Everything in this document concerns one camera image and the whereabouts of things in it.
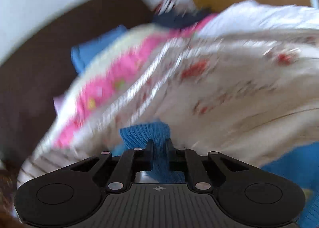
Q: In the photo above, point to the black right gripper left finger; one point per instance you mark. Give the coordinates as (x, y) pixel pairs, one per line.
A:
(128, 164)

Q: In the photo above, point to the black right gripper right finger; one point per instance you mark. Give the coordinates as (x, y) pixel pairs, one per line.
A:
(188, 162)

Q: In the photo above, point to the blue knit sweater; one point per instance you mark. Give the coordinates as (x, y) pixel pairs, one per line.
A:
(300, 165)

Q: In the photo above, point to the dark navy clothes pile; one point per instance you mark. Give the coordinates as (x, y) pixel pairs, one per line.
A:
(175, 14)

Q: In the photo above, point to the pink floral quilt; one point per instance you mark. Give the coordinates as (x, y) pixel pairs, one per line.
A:
(106, 74)

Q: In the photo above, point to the floral beige bedspread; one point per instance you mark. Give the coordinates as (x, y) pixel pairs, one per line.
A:
(246, 85)

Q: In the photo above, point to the dark brown headboard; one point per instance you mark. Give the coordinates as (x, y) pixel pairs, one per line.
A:
(41, 69)

